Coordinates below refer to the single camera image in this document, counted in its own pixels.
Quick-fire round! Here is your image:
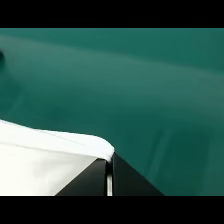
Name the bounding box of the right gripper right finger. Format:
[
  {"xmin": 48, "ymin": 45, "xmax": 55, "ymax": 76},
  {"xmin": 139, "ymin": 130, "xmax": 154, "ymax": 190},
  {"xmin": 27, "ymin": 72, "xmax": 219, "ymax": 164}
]
[{"xmin": 112, "ymin": 152, "xmax": 165, "ymax": 197}]

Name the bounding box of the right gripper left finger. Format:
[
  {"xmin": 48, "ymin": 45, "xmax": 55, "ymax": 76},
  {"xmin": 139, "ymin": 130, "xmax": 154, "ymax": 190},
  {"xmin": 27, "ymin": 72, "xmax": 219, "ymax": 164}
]
[{"xmin": 55, "ymin": 158, "xmax": 108, "ymax": 197}]

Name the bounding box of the white garment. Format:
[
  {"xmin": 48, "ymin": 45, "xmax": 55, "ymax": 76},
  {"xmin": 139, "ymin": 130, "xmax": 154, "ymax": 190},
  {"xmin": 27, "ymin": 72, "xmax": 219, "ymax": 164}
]
[{"xmin": 0, "ymin": 119, "xmax": 116, "ymax": 197}]

